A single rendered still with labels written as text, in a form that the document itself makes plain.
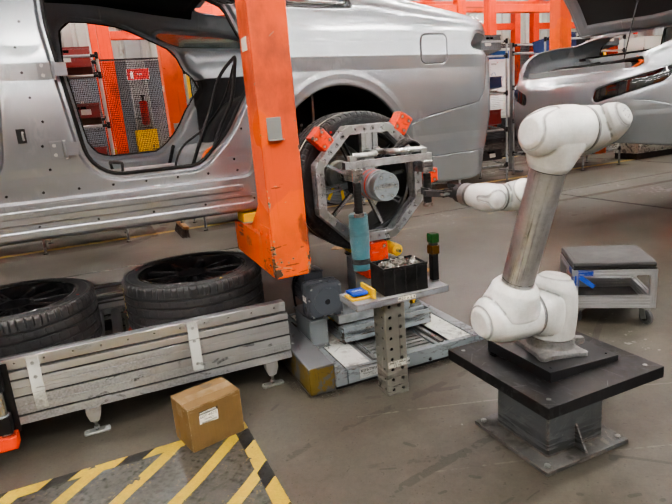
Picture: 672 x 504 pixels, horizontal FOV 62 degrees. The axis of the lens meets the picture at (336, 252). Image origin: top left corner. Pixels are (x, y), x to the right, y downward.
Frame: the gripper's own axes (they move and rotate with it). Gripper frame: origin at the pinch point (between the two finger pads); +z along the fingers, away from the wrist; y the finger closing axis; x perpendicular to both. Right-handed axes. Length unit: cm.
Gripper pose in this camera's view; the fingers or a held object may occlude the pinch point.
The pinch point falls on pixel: (436, 188)
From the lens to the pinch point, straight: 245.7
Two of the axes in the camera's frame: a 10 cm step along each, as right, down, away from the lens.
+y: 9.2, -1.7, 3.6
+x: -0.8, -9.7, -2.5
